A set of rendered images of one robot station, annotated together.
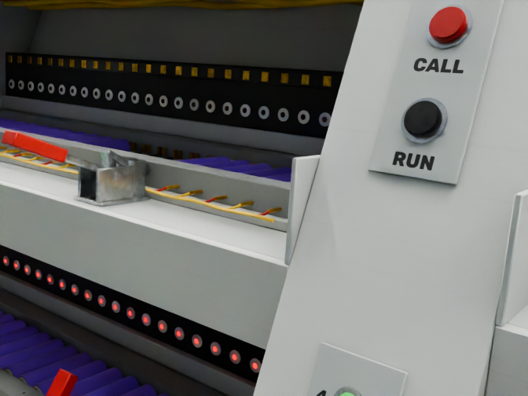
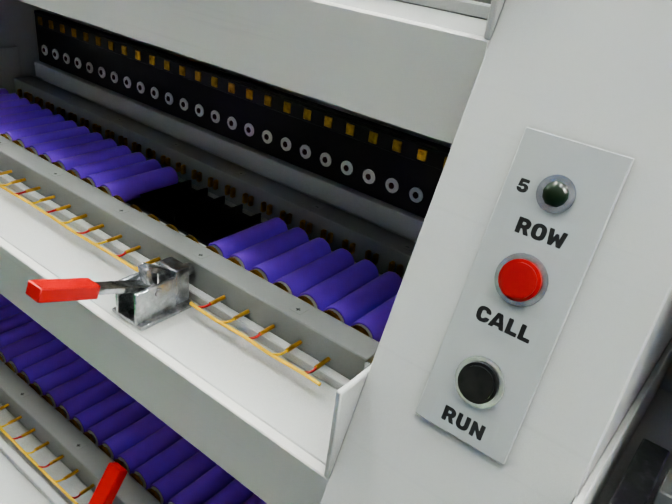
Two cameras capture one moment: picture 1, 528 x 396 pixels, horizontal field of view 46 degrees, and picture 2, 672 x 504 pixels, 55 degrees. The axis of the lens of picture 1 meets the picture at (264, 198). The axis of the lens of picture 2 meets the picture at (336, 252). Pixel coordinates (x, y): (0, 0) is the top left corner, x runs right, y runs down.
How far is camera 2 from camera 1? 0.16 m
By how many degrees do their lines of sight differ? 17
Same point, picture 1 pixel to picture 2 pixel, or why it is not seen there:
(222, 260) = (263, 444)
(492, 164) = (544, 456)
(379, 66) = (440, 294)
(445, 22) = (516, 279)
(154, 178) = (199, 280)
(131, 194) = (174, 305)
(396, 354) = not seen: outside the picture
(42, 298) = not seen: hidden behind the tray
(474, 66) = (541, 339)
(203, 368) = not seen: hidden behind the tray
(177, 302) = (219, 457)
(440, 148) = (492, 420)
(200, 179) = (247, 299)
